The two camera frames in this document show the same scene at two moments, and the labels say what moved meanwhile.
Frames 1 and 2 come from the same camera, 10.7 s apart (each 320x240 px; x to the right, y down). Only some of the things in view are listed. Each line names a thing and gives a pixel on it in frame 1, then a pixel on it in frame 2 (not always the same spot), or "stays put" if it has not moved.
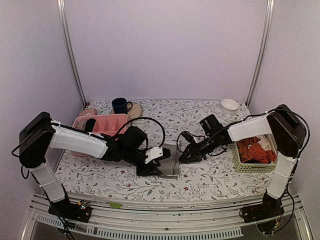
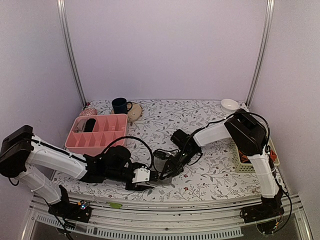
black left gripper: (149, 170) -> (137, 188)
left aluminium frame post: (69, 49) stays put
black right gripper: (196, 155) -> (174, 166)
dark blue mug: (120, 106) stays put
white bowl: (228, 106) stays put
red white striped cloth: (88, 112) stays put
